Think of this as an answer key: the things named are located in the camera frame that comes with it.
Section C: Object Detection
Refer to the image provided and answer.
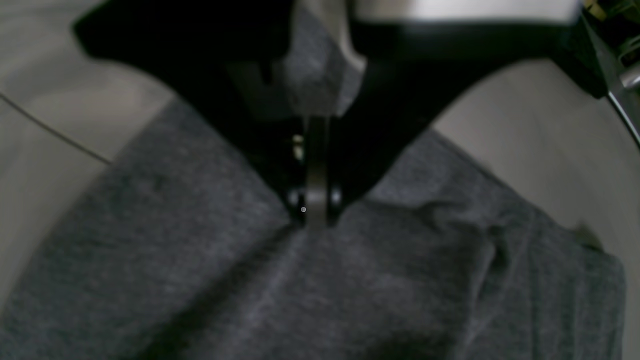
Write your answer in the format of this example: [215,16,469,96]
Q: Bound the grey T-shirt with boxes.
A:
[1,0,626,360]

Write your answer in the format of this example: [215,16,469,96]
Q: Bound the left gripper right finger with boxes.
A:
[327,20,608,224]

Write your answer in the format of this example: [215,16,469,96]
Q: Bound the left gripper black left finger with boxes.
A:
[71,0,305,224]

